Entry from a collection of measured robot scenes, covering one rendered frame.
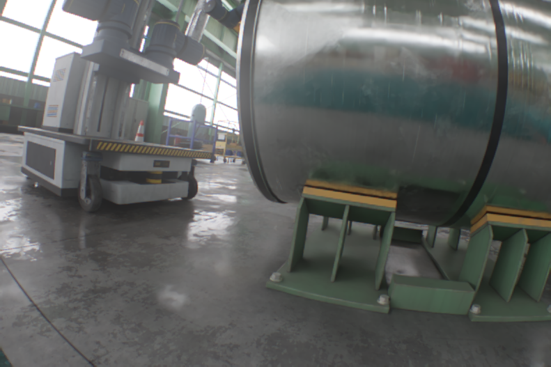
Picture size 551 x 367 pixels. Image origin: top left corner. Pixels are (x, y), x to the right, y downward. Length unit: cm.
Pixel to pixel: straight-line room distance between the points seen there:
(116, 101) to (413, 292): 208
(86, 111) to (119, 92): 34
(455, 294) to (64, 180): 161
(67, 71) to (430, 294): 221
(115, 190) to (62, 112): 81
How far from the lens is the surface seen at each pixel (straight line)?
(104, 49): 162
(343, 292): 84
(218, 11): 189
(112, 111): 215
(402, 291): 83
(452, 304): 89
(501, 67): 79
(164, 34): 203
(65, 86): 203
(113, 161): 142
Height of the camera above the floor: 38
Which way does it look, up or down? 1 degrees down
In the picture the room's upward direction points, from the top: 8 degrees clockwise
